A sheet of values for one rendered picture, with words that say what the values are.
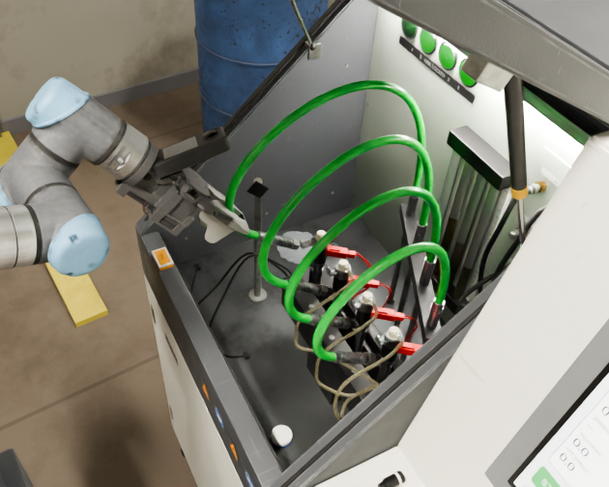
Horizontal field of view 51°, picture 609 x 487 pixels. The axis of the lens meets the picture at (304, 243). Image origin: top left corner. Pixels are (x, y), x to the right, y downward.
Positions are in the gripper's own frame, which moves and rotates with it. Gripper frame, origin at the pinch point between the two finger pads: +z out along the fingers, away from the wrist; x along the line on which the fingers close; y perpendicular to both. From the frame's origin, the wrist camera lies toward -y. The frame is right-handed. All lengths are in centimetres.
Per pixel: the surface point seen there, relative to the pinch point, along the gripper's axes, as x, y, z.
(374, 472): 29.2, 12.2, 31.4
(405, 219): -8.7, -16.5, 30.2
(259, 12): -163, -23, 33
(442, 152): -13.2, -30.3, 28.2
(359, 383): 13.6, 7.7, 31.0
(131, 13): -243, 21, 13
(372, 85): 0.2, -29.2, -0.4
